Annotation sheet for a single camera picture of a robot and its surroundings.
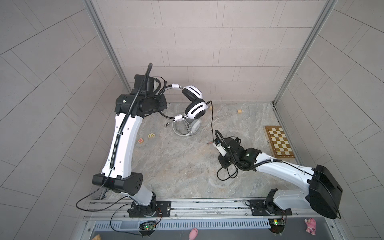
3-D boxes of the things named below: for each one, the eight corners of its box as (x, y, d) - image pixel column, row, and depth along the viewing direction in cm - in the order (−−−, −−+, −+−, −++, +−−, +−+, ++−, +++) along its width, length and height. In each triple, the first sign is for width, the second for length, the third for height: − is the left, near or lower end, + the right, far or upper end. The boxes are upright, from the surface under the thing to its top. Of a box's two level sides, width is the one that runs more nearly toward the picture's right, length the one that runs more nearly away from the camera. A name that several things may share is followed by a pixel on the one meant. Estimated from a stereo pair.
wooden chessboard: (273, 159, 90) (275, 156, 87) (263, 128, 104) (265, 125, 102) (294, 159, 90) (297, 156, 87) (281, 128, 104) (283, 125, 102)
